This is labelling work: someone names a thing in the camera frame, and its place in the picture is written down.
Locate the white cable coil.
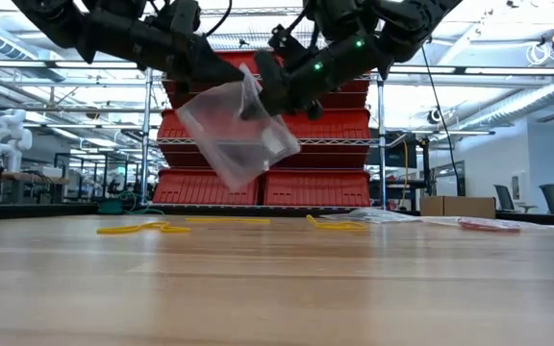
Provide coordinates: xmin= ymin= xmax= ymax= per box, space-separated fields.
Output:
xmin=525 ymin=41 xmax=554 ymax=67

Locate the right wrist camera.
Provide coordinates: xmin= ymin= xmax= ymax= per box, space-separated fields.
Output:
xmin=267 ymin=23 xmax=310 ymax=66

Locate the wooden workbench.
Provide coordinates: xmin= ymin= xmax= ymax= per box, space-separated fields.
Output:
xmin=0 ymin=166 xmax=71 ymax=206

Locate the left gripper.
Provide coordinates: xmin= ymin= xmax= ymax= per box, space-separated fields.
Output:
xmin=153 ymin=26 xmax=246 ymax=95

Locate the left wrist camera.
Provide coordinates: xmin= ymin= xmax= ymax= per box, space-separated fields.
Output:
xmin=168 ymin=0 xmax=202 ymax=36

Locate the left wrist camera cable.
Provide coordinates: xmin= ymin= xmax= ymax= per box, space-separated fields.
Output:
xmin=203 ymin=0 xmax=234 ymax=38

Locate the black monitor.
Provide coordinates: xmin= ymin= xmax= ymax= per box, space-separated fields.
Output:
xmin=368 ymin=132 xmax=418 ymax=170

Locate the chrome wire shelf rack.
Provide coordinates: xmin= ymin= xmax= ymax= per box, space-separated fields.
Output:
xmin=139 ymin=5 xmax=389 ymax=212

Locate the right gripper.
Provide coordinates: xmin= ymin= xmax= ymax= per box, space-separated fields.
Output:
xmin=255 ymin=41 xmax=388 ymax=121

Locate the round ceiling fixture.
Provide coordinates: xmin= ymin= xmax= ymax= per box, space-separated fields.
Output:
xmin=424 ymin=108 xmax=446 ymax=126

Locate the thin black hanging cable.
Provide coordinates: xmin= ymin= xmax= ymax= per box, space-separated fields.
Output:
xmin=420 ymin=45 xmax=466 ymax=198

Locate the small cardboard box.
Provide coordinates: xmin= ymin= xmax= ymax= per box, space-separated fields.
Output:
xmin=419 ymin=195 xmax=497 ymax=220

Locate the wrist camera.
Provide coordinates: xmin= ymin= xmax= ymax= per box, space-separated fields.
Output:
xmin=267 ymin=23 xmax=310 ymax=66
xmin=168 ymin=0 xmax=202 ymax=36

